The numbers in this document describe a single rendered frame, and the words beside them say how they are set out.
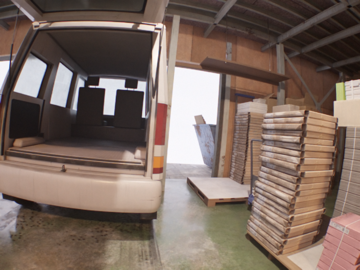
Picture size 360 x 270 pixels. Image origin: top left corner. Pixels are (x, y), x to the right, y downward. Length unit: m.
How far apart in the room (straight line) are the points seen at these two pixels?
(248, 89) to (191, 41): 1.44
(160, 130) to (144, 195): 0.47
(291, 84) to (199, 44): 2.29
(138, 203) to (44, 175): 0.70
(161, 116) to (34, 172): 1.02
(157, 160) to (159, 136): 0.16
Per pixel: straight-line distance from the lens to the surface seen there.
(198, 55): 3.76
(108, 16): 1.79
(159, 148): 1.39
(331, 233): 1.33
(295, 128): 1.34
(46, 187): 1.51
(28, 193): 1.61
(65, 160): 1.56
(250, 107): 3.26
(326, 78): 5.97
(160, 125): 1.40
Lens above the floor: 0.90
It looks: 2 degrees down
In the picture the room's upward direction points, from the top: 5 degrees clockwise
